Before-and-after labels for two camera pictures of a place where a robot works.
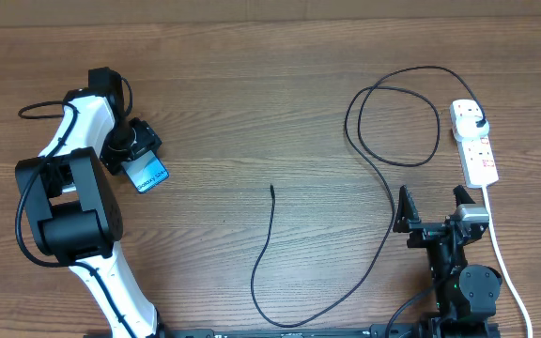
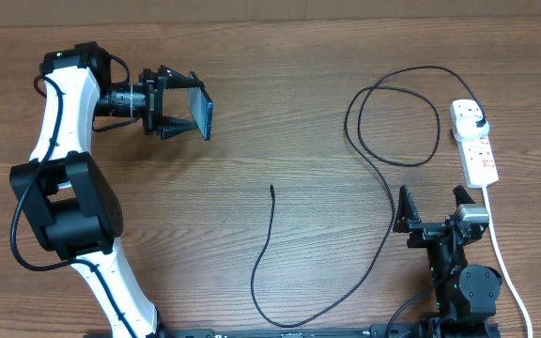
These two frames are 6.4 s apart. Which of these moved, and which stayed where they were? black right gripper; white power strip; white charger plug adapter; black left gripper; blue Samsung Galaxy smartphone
Moved: blue Samsung Galaxy smartphone; black left gripper
Stayed: black right gripper; white power strip; white charger plug adapter
